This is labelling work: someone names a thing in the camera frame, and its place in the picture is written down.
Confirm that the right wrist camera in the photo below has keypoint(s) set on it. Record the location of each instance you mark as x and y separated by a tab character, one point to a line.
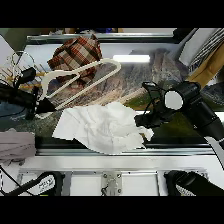
151	91

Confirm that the striped garment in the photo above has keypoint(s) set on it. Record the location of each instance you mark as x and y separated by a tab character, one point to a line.
210	46

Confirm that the tan garment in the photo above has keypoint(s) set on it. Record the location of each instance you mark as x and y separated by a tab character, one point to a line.
206	71

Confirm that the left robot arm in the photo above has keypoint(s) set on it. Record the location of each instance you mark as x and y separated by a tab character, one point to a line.
15	96

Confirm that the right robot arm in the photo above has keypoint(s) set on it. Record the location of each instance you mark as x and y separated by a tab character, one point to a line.
200	110

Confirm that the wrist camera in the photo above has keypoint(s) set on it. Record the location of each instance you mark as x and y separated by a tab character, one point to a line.
27	75
151	91

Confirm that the wooden clothes hanger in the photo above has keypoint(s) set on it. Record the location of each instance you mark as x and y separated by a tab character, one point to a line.
10	78

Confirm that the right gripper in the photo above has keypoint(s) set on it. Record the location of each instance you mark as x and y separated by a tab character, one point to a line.
153	117

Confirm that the white garment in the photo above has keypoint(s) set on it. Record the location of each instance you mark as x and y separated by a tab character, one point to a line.
100	130

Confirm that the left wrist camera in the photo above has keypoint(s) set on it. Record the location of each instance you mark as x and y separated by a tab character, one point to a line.
27	75

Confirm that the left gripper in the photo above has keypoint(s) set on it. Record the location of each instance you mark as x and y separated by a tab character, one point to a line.
45	106

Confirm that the pale grey garment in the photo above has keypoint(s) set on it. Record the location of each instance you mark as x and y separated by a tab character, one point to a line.
198	43

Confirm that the white clothes hanger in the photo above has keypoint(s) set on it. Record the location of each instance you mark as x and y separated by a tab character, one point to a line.
61	74

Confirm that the checked shirt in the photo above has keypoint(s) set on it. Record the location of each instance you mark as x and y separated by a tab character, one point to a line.
78	51

